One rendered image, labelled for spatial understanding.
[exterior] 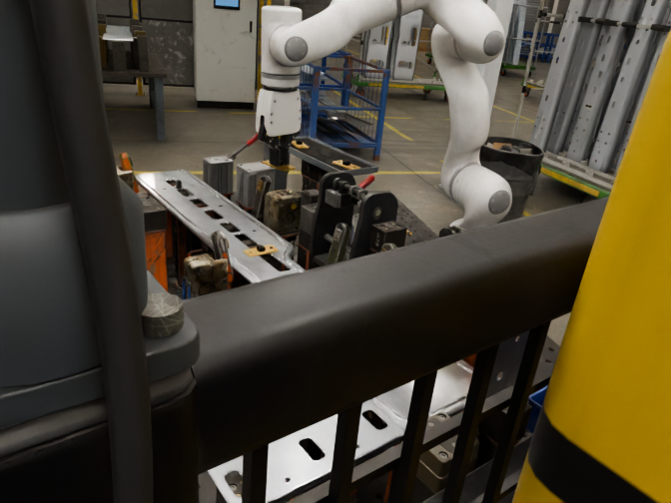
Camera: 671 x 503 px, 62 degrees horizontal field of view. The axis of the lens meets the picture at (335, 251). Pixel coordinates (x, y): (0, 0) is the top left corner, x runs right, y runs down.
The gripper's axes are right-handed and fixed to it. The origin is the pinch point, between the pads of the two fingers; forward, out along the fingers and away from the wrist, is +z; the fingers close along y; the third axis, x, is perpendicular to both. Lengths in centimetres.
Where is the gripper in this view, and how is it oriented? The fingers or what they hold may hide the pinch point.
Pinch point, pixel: (279, 155)
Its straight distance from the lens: 131.2
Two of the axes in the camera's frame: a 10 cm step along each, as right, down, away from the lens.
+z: -0.6, 9.0, 4.2
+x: 7.2, 3.4, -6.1
